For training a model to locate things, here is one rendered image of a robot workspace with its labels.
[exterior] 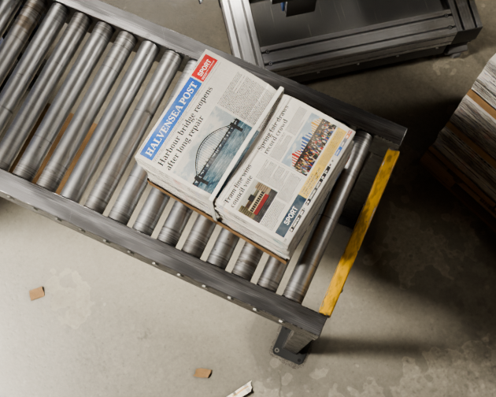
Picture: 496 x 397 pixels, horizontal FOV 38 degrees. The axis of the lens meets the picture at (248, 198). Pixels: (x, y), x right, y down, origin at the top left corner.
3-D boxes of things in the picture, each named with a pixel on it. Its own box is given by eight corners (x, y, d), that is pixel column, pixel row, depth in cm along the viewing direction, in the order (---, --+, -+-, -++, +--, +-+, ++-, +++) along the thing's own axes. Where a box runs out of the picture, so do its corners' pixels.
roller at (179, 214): (254, 88, 184) (254, 80, 179) (173, 254, 173) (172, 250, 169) (237, 81, 185) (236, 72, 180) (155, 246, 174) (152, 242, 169)
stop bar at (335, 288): (400, 153, 174) (401, 151, 172) (330, 319, 164) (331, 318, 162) (387, 148, 175) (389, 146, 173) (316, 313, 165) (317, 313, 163)
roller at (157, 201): (231, 79, 185) (231, 70, 180) (149, 243, 174) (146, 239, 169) (213, 71, 186) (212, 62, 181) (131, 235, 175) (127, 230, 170)
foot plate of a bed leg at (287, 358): (319, 332, 242) (320, 332, 241) (302, 372, 239) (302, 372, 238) (283, 316, 244) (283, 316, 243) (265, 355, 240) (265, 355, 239)
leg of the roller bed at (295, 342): (304, 339, 242) (323, 320, 176) (297, 355, 240) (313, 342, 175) (288, 332, 242) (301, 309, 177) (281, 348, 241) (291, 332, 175)
